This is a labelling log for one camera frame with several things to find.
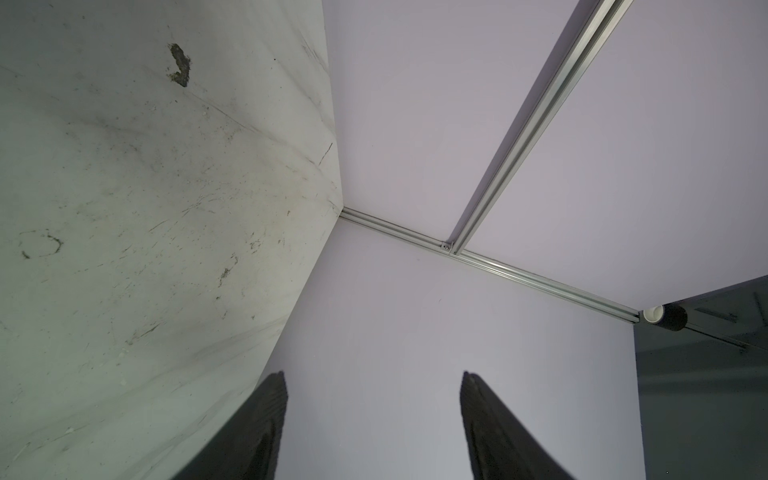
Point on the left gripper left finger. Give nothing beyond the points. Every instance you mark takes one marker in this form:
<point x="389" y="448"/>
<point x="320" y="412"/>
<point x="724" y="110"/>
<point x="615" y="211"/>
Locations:
<point x="247" y="446"/>

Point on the aluminium wall frame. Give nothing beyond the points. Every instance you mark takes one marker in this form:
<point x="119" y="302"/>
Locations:
<point x="440" y="103"/>

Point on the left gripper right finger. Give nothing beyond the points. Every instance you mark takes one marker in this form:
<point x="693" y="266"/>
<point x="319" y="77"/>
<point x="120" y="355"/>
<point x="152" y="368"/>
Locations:
<point x="499" y="445"/>

